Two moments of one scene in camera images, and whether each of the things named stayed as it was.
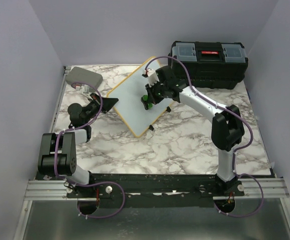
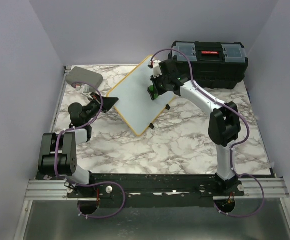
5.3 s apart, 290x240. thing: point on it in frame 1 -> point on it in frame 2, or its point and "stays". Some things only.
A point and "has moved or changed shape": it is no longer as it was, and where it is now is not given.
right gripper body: [157, 93] -> [161, 83]
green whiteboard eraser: [144, 99] has moved or changed shape
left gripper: [107, 104] stays
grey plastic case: [80, 74] stays
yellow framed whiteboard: [128, 91] stays
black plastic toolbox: [213, 65] stays
